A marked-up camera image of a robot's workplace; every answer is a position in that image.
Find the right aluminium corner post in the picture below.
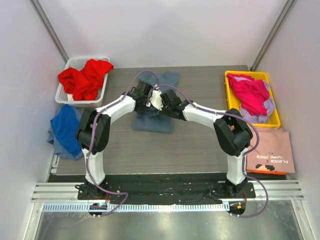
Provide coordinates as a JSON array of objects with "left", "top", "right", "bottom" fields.
[{"left": 249, "top": 0, "right": 297, "bottom": 72}]

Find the lavender purple t shirt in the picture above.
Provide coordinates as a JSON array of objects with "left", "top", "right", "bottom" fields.
[{"left": 239, "top": 80, "right": 276, "bottom": 124}]

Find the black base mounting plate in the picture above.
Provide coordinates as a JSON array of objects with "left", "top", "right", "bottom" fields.
[{"left": 75, "top": 173, "right": 256, "bottom": 205}]

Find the red t shirt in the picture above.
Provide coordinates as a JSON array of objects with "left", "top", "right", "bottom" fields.
[{"left": 57, "top": 59, "right": 114, "bottom": 101}]

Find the magenta pink t shirt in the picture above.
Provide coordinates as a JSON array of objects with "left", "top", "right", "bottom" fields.
[{"left": 226, "top": 73, "right": 270, "bottom": 116}]

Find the white slotted cable duct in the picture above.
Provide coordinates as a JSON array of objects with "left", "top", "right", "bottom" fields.
[{"left": 42, "top": 201, "right": 230, "bottom": 213}]

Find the aluminium corner post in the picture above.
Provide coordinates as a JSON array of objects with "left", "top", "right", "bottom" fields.
[
  {"left": 249, "top": 0, "right": 297, "bottom": 72},
  {"left": 29, "top": 0, "right": 69, "bottom": 63}
]

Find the orange folded t shirt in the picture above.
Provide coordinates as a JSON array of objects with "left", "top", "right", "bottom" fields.
[{"left": 247, "top": 170, "right": 287, "bottom": 176}]

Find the blue patterned cloth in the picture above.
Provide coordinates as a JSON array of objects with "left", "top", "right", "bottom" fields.
[{"left": 47, "top": 104, "right": 84, "bottom": 160}]

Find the white perforated plastic basket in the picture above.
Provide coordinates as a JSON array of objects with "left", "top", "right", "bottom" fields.
[{"left": 55, "top": 56, "right": 110, "bottom": 108}]

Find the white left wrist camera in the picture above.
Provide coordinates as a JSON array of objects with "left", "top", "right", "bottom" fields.
[{"left": 146, "top": 84, "right": 159, "bottom": 107}]

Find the left aluminium corner post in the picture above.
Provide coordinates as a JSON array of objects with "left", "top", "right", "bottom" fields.
[{"left": 29, "top": 0, "right": 69, "bottom": 63}]

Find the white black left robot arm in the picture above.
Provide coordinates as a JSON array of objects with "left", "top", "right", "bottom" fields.
[{"left": 75, "top": 81, "right": 152, "bottom": 200}]

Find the yellow plastic tray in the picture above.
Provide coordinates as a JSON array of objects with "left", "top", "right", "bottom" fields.
[{"left": 225, "top": 70, "right": 281, "bottom": 128}]

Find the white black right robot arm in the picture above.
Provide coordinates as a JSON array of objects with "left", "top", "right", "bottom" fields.
[{"left": 159, "top": 89, "right": 253, "bottom": 198}]

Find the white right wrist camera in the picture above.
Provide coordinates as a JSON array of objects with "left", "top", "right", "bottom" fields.
[{"left": 150, "top": 90, "right": 163, "bottom": 111}]

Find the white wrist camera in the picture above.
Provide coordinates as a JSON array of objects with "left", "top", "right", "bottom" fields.
[
  {"left": 146, "top": 84, "right": 159, "bottom": 107},
  {"left": 150, "top": 90, "right": 163, "bottom": 111}
]

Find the grey-blue t shirt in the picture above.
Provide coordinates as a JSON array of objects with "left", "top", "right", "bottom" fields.
[{"left": 132, "top": 71, "right": 180, "bottom": 134}]

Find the light pink folded t shirt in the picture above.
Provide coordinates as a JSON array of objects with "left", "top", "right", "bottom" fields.
[{"left": 246, "top": 127, "right": 296, "bottom": 174}]

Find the aluminium front frame rail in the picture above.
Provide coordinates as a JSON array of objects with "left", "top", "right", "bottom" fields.
[{"left": 31, "top": 180, "right": 305, "bottom": 202}]

